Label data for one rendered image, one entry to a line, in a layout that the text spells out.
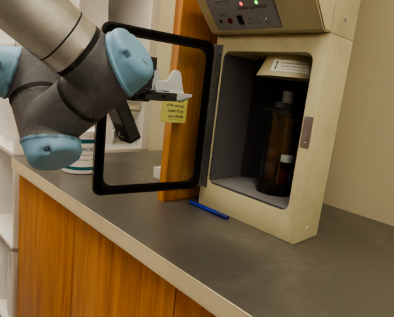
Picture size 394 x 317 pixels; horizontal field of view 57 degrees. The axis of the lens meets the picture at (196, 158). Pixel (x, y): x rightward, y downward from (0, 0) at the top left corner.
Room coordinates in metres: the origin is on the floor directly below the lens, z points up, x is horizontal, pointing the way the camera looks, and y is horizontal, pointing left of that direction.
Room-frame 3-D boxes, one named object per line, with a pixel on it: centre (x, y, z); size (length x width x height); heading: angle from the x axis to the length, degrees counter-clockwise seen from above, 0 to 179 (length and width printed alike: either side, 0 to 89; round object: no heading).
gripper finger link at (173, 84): (0.72, 0.06, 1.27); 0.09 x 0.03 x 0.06; 121
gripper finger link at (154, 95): (0.69, 0.09, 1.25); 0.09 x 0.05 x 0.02; 121
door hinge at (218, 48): (0.99, -0.02, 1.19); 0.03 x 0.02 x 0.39; 45
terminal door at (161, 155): (0.91, 0.11, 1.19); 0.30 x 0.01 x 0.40; 125
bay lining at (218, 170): (0.98, -0.22, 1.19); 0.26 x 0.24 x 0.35; 45
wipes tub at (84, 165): (1.23, 0.40, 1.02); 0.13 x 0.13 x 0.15
